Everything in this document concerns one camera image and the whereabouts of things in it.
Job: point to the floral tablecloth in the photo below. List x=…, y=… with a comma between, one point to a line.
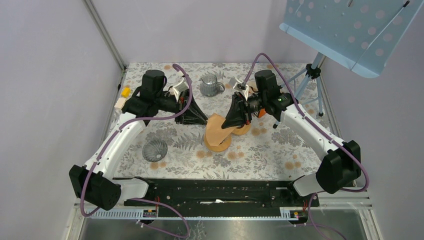
x=263, y=153

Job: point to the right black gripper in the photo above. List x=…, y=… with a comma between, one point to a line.
x=239, y=113

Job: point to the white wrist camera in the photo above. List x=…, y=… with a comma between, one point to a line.
x=242, y=90
x=179, y=88

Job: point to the beige wooden block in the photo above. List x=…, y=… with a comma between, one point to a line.
x=120, y=103

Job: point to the yellow block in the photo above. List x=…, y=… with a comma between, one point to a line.
x=125, y=93

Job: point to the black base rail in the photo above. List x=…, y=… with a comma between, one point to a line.
x=209, y=198

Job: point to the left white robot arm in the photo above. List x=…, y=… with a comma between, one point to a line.
x=93, y=181

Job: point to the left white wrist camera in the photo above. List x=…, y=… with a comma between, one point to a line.
x=179, y=88

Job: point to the blue perforated stand tray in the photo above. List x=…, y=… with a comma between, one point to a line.
x=360, y=35

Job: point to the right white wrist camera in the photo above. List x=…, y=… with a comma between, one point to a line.
x=242, y=90

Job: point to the grey glass pitcher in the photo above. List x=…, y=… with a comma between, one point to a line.
x=210, y=86

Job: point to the brown paper coffee filter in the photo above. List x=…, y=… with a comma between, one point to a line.
x=214, y=133

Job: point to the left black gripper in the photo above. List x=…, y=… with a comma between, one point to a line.
x=193, y=115

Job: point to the wooden ring holder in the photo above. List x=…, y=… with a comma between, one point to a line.
x=242, y=130
x=224, y=145

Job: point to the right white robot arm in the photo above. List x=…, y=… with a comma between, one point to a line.
x=339, y=159

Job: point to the orange coffee filter box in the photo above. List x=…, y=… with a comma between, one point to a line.
x=260, y=113

